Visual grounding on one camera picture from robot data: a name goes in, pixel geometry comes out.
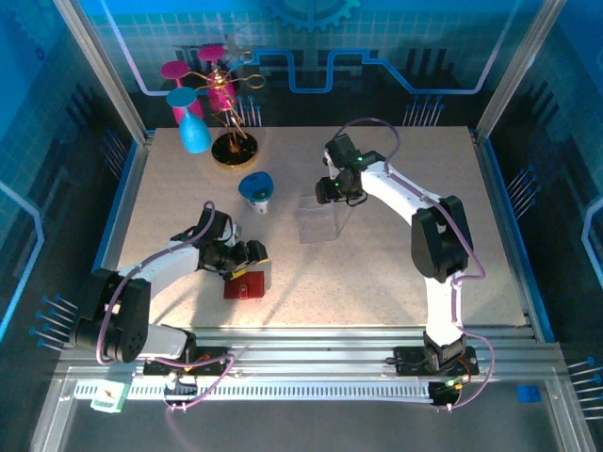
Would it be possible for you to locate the red leather card holder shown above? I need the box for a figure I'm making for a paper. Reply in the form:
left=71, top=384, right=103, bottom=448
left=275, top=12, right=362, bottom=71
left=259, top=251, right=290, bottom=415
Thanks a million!
left=222, top=270, right=268, bottom=301

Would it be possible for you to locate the clear acrylic card stand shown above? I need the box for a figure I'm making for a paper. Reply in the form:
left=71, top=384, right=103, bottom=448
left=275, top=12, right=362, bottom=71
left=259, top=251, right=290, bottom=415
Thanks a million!
left=295, top=195, right=353, bottom=245

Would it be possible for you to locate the white cup with blue lid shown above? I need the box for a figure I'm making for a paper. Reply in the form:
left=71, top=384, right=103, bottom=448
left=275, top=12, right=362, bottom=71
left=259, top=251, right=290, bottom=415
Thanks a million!
left=237, top=171, right=275, bottom=216

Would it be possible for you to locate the blue glitter wine glass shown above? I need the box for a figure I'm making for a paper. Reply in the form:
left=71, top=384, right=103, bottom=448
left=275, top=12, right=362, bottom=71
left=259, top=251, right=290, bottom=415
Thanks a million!
left=166, top=87, right=213, bottom=155

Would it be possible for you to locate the small black electronics box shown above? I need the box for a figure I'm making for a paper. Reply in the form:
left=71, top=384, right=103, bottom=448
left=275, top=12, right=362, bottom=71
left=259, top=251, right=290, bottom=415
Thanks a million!
left=163, top=376, right=199, bottom=407
left=431, top=380, right=462, bottom=410

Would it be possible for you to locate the green white tag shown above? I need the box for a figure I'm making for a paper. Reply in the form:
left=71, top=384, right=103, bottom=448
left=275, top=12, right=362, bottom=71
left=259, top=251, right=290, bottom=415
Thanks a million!
left=90, top=380, right=131, bottom=414

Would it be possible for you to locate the pink glitter wine glass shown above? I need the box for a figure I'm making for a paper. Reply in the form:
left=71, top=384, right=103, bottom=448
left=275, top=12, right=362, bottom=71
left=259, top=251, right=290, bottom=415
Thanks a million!
left=159, top=59, right=204, bottom=127
left=196, top=43, right=237, bottom=113

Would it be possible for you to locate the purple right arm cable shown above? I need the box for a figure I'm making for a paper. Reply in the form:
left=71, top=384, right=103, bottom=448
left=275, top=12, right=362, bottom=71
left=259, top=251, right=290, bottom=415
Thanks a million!
left=336, top=117, right=496, bottom=413

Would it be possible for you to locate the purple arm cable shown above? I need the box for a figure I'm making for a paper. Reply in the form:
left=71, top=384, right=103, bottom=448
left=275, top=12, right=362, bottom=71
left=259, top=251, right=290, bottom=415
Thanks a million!
left=96, top=201, right=236, bottom=413
left=336, top=117, right=496, bottom=413

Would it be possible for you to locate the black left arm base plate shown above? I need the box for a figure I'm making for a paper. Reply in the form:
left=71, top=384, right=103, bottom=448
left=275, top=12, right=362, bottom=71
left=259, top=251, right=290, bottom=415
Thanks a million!
left=142, top=346, right=231, bottom=378

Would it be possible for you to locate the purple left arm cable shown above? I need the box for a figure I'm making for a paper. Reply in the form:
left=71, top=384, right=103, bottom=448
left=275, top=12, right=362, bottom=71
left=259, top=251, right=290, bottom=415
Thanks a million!
left=96, top=201, right=236, bottom=413

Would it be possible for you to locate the aluminium front rail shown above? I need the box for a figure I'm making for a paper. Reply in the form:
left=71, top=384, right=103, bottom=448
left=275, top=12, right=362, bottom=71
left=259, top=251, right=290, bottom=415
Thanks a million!
left=56, top=327, right=564, bottom=378

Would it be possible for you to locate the gold wire glass rack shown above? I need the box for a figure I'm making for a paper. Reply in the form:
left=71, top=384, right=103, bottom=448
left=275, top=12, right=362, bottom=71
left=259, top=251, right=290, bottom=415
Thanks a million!
left=181, top=56, right=268, bottom=171

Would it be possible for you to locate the aluminium side rail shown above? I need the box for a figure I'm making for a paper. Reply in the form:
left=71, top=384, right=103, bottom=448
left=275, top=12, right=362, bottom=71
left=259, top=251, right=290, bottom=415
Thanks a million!
left=470, top=126, right=557, bottom=344
left=70, top=129, right=156, bottom=343

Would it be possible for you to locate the white slotted cable duct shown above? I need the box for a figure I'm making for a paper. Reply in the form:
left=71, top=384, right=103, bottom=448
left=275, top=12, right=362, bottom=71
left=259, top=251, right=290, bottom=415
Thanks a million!
left=74, top=380, right=434, bottom=404

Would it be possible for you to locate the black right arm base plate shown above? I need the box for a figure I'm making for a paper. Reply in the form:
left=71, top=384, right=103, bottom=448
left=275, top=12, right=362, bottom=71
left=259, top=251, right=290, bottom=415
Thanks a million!
left=393, top=346, right=481, bottom=378

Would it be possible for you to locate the aluminium frame post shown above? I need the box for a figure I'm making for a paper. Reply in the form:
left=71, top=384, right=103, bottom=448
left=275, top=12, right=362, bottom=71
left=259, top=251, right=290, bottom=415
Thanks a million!
left=473, top=0, right=569, bottom=140
left=52, top=0, right=151, bottom=146

